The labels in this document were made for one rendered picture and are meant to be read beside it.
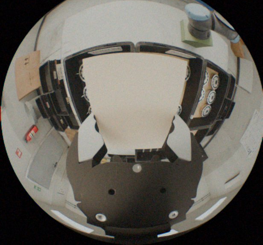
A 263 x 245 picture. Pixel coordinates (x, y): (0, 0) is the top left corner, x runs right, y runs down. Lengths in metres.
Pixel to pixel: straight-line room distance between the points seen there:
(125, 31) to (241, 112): 3.49
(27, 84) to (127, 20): 2.39
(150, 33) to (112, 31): 0.22
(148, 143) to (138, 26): 0.59
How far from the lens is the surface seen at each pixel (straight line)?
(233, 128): 3.57
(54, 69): 1.17
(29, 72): 2.59
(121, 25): 0.59
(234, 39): 0.50
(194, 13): 0.44
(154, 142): 0.15
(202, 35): 0.57
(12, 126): 2.63
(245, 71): 3.50
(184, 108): 0.48
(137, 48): 0.28
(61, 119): 1.68
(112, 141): 0.15
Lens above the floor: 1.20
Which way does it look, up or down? 58 degrees down
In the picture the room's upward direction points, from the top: 180 degrees clockwise
